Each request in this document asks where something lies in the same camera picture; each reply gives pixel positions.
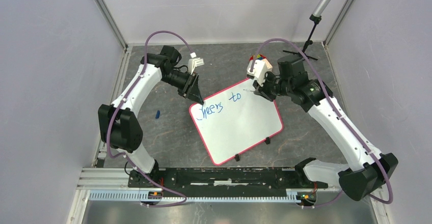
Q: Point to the colourful toy brick stack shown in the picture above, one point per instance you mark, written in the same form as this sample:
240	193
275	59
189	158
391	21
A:
259	61

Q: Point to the grey slotted cable duct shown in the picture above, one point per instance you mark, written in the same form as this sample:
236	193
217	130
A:
148	196

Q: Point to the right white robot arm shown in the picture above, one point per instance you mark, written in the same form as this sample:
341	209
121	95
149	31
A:
366	168

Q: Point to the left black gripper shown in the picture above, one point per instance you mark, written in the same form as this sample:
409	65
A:
195	94

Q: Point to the pink framed whiteboard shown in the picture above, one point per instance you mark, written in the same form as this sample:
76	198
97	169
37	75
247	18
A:
233	121

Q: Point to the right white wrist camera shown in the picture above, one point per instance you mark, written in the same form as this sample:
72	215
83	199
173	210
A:
257	69

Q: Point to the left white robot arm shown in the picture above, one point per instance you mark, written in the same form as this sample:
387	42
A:
118	123

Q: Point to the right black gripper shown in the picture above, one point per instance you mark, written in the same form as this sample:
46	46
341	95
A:
263	90

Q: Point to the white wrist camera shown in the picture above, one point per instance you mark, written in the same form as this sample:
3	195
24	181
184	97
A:
194	62
257	69

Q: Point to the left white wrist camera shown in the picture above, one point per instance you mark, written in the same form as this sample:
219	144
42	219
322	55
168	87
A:
194	62

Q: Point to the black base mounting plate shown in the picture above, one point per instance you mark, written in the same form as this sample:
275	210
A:
231	181

